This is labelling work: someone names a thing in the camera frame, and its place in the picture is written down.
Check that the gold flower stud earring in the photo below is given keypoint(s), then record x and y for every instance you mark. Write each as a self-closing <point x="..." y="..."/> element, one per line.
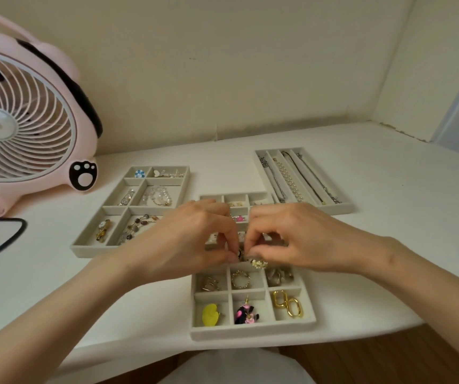
<point x="259" y="264"/>

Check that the person's left hand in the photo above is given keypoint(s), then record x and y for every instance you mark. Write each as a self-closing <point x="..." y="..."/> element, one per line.
<point x="173" y="243"/>

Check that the white heart brooch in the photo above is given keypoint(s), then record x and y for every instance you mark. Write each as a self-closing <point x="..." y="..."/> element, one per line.
<point x="157" y="173"/>

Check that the pink black bow earring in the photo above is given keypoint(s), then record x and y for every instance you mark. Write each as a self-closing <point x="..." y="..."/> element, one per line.
<point x="246" y="313"/>

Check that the yellow enamel earring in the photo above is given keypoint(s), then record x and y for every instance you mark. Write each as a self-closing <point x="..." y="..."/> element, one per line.
<point x="208" y="317"/>
<point x="214" y="309"/>

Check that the pink animal-shaped desk fan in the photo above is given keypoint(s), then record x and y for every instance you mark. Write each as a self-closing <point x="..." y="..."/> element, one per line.
<point x="21" y="123"/>

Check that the gold round stud earring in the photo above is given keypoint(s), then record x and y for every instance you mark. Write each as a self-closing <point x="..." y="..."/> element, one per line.
<point x="235" y="204"/>

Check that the shiny wide hoop earring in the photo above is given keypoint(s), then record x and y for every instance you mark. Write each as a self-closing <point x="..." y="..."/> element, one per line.
<point x="279" y="276"/>

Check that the person's left forearm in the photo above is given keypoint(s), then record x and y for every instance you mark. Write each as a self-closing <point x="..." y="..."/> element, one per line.
<point x="45" y="323"/>

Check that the gold chunky hoop earring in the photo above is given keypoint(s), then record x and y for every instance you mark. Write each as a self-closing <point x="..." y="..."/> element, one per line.
<point x="233" y="280"/>

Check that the grey earring grid tray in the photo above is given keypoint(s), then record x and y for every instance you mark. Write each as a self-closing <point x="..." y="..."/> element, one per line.
<point x="253" y="332"/>

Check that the person's right hand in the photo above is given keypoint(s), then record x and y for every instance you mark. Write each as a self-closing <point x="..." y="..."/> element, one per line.
<point x="321" y="239"/>

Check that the grey bracelet tray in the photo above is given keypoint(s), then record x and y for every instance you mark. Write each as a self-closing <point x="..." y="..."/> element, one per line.
<point x="80" y="252"/>

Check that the oval cameo earring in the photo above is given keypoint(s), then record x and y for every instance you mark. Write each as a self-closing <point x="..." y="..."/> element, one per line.
<point x="240" y="255"/>

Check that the gold heart hoop earring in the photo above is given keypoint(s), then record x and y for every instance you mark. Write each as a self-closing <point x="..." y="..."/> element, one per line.
<point x="210" y="284"/>

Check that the pink star earring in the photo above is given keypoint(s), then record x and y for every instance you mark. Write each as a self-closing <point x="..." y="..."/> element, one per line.
<point x="238" y="218"/>

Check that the white table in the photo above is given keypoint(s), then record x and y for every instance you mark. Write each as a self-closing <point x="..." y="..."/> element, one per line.
<point x="405" y="195"/>

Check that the person's right forearm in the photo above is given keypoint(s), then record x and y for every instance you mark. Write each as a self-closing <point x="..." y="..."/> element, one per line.
<point x="441" y="287"/>

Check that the rhinestone bow brooch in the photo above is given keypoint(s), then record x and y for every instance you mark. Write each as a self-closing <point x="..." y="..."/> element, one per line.
<point x="172" y="173"/>

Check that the grey necklace tray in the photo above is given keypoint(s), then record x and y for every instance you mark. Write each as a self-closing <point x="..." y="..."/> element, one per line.
<point x="343" y="209"/>

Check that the gold oval hoop earring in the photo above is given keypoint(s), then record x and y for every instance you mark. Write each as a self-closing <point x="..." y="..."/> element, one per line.
<point x="279" y="292"/>
<point x="295" y="300"/>

